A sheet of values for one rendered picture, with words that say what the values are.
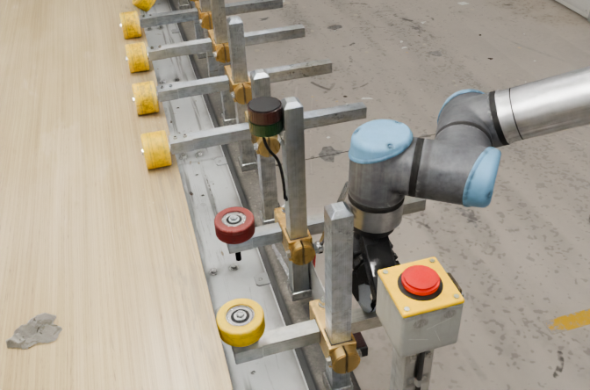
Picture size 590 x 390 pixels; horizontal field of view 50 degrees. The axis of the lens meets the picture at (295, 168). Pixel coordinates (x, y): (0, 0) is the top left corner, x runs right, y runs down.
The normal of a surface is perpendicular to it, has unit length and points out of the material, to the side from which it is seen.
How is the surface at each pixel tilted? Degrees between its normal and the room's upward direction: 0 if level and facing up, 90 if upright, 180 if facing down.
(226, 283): 0
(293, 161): 90
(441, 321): 90
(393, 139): 4
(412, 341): 90
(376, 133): 4
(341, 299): 90
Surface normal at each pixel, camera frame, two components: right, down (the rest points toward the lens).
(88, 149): -0.04, -0.81
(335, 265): 0.28, 0.55
